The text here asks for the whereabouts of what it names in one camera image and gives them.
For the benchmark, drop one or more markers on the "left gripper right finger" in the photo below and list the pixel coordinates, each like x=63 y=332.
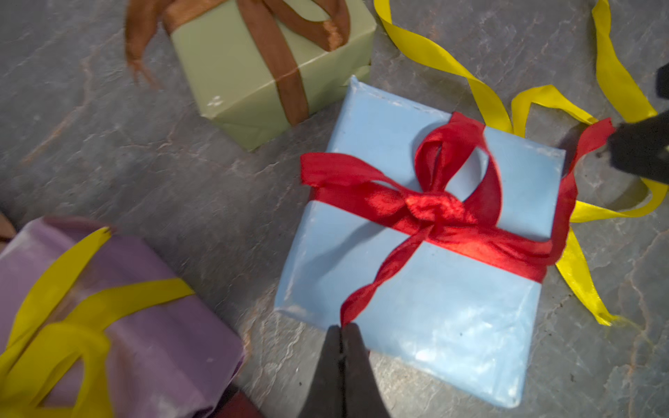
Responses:
x=361 y=395

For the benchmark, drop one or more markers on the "yellow ribbon of red box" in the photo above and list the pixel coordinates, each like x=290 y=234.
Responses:
x=619 y=88

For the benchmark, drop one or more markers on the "yellow ribbon on purple box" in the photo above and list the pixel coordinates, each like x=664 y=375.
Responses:
x=39 y=353

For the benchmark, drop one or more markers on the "green gift box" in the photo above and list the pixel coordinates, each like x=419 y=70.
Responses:
x=235 y=90

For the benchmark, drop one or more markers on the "brown ribbon on green box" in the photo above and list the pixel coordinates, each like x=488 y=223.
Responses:
x=261 y=18

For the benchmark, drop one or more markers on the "purple gift box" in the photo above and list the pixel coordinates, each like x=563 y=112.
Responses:
x=171 y=360

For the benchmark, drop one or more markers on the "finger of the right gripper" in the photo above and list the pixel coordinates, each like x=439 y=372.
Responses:
x=642 y=148

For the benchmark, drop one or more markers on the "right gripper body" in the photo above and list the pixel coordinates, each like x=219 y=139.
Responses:
x=662 y=82

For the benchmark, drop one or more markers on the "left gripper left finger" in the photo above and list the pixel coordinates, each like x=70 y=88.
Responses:
x=325 y=396

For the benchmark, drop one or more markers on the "orange gift box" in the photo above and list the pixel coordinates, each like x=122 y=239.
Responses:
x=7 y=230

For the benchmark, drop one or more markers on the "blue gift box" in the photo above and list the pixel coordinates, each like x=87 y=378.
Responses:
x=448 y=315

